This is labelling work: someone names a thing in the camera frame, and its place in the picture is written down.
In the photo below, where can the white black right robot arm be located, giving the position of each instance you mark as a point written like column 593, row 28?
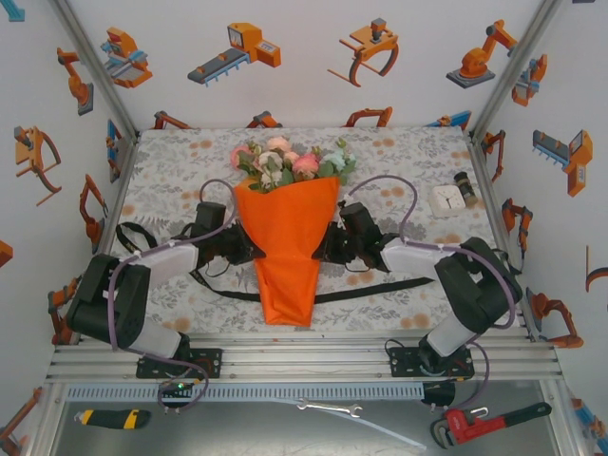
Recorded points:
column 408, row 254

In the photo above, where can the black controller box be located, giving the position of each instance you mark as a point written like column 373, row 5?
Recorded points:
column 439, row 394

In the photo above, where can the black ribbon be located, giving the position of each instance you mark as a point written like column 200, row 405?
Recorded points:
column 380, row 288

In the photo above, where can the orange wrapping paper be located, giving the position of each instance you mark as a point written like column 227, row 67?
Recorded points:
column 285, row 237

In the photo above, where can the aluminium table edge rail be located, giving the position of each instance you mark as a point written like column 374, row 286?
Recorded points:
column 304, row 361

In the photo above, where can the black controller board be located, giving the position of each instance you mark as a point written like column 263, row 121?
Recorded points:
column 178, row 387

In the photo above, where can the yellow black utility knife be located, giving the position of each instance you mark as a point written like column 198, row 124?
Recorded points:
column 114, row 419

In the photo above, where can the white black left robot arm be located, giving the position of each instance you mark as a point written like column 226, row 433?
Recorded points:
column 176, row 256

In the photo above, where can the red pipe wrench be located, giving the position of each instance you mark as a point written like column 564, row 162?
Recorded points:
column 475, row 424

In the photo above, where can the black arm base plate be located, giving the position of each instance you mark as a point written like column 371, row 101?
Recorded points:
column 404, row 363
column 209, row 363

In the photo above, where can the aluminium frame post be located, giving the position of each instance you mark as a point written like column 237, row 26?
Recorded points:
column 95, row 66
column 518, row 62

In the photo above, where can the floral print tablecloth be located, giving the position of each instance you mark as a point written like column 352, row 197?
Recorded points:
column 190, row 161

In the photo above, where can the artificial flower bouquet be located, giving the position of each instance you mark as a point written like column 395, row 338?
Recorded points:
column 304, row 164

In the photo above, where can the silver open-end wrench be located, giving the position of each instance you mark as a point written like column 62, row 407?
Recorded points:
column 328, row 407

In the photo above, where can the small brown jar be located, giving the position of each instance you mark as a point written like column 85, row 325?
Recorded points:
column 465, row 189

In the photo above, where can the pale plastic strip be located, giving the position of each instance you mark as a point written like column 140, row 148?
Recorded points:
column 389, row 432

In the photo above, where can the white square clock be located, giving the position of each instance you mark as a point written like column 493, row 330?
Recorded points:
column 446, row 200

